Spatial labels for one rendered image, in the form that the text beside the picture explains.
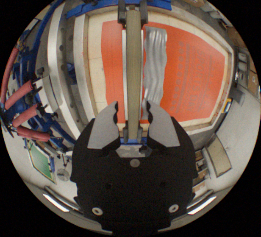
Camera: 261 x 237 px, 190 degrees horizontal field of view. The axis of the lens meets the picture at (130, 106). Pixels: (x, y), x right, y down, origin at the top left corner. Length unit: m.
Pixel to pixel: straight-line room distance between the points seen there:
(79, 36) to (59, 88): 0.17
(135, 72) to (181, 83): 0.21
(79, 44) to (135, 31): 0.18
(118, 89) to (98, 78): 0.08
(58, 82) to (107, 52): 0.18
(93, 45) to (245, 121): 3.87
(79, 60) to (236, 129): 4.02
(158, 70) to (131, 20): 0.18
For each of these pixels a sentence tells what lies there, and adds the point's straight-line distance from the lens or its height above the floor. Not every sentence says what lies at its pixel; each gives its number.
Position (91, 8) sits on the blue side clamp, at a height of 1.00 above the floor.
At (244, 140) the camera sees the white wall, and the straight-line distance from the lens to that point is 3.86.
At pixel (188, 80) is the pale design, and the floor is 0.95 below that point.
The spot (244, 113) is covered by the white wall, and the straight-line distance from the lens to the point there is 3.73.
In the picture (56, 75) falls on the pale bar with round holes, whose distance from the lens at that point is 0.29.
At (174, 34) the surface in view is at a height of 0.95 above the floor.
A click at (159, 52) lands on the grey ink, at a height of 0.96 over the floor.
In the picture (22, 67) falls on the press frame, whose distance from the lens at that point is 0.73.
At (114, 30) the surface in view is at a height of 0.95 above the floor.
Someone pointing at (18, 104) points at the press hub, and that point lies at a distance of 0.79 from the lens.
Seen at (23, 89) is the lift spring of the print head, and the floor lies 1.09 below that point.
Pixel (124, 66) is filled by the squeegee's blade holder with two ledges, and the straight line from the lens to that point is 0.24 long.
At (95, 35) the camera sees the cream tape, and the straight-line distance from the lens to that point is 0.31.
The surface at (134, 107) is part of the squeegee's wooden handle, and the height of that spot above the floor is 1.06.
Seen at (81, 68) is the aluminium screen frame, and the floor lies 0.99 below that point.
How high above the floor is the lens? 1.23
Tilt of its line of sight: 58 degrees down
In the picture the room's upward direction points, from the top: 180 degrees counter-clockwise
